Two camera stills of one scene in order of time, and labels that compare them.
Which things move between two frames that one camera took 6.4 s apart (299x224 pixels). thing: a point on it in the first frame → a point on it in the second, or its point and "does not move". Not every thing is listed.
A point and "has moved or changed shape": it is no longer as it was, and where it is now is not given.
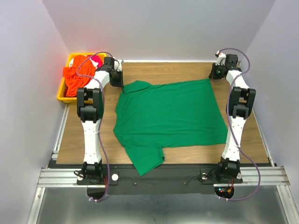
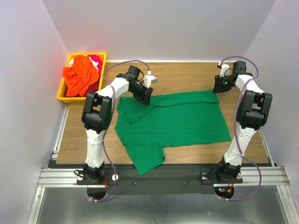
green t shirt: (149, 117) has moved or changed shape
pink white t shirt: (96, 60) does not move
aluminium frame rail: (53, 178) does not move
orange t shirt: (79, 74) does not move
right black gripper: (212, 74) → (218, 87)
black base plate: (165, 179) does not move
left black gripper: (120, 83) → (145, 99)
